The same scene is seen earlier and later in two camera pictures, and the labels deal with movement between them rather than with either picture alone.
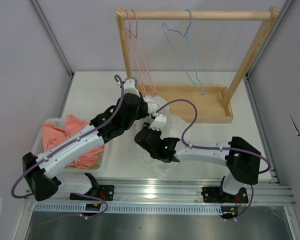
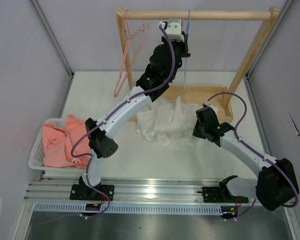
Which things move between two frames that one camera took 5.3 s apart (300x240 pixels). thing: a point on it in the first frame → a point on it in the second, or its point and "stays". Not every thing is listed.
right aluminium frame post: x=271 y=36 stays
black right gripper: x=146 y=126 → x=196 y=132
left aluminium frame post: x=52 y=36 stays
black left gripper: x=144 y=107 → x=183 y=45
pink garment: x=53 y=134 stays
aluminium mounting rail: x=170 y=193 stays
